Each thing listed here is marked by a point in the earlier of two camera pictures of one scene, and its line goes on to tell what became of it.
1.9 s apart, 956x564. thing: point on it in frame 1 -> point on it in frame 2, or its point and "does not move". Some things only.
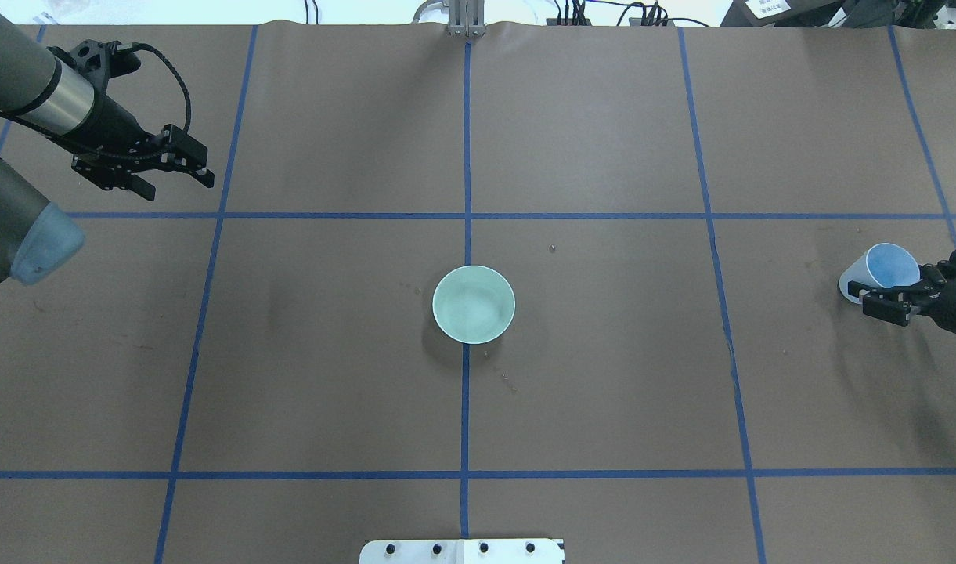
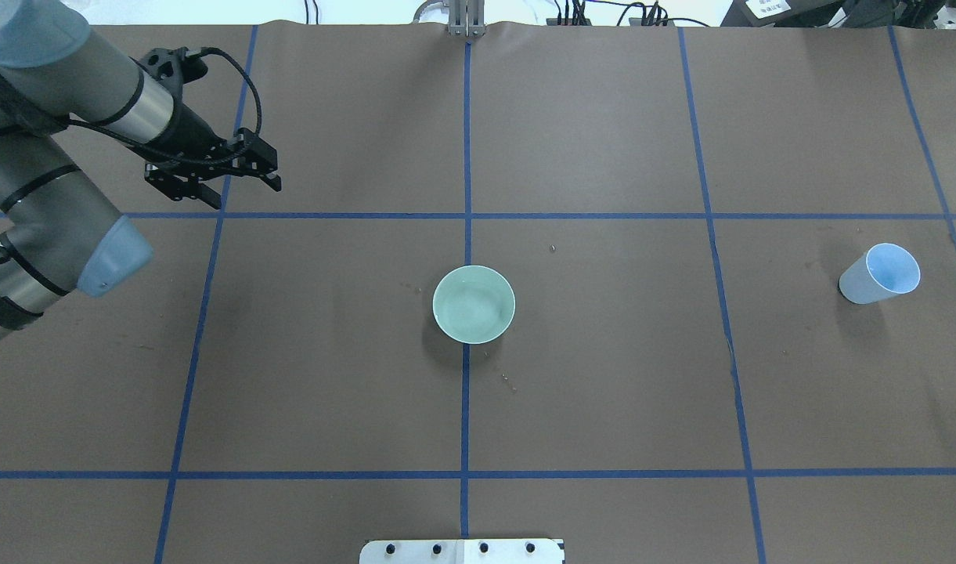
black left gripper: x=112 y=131 -> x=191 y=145
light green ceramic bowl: x=474 y=305 does not move
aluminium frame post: x=467 y=19 does not move
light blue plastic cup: x=885 y=265 does not move
